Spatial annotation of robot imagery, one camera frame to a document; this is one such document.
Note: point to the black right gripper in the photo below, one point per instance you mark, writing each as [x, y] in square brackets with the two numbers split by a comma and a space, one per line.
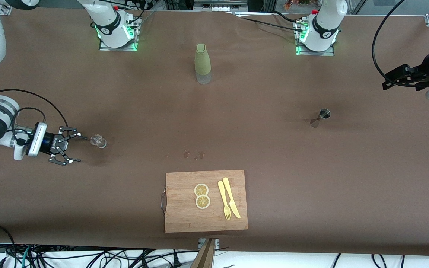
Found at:
[49, 144]

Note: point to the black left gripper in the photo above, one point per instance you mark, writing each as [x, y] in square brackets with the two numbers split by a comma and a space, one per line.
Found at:
[426, 70]

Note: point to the small clear glass shaker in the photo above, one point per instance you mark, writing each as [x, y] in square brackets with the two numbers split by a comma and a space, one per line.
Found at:
[98, 140]

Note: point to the steel jigger measuring cup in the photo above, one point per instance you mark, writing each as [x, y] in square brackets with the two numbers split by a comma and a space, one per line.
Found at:
[324, 113]

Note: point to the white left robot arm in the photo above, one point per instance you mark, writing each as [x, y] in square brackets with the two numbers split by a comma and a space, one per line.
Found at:
[326, 22]

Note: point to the wooden cutting board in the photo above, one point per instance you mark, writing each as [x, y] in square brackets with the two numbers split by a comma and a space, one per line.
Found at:
[184, 216]

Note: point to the brown paper table cover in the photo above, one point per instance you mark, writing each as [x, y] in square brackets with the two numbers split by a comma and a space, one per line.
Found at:
[311, 186]

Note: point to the lemon slice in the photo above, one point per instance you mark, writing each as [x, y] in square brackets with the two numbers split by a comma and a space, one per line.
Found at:
[202, 202]
[201, 190]

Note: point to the green sleeved glass bottle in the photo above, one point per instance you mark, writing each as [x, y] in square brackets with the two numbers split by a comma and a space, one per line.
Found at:
[202, 63]

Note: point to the yellow plastic fork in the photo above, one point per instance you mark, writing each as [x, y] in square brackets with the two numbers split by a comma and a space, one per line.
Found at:
[222, 193]

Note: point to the yellow plastic knife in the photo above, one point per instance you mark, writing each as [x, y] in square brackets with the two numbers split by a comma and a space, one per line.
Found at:
[231, 201]

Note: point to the wooden beam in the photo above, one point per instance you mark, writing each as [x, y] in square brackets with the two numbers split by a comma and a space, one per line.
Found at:
[205, 257]

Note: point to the grey power strip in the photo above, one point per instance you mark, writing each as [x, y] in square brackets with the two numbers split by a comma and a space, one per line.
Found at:
[220, 6]

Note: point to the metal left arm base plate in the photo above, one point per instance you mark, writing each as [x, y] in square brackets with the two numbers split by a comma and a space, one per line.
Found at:
[315, 53]

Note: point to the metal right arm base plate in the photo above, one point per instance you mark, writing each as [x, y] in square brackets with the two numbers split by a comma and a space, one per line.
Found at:
[117, 48]

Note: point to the small metal bracket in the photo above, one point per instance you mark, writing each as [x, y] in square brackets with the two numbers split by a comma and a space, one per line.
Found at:
[201, 242]

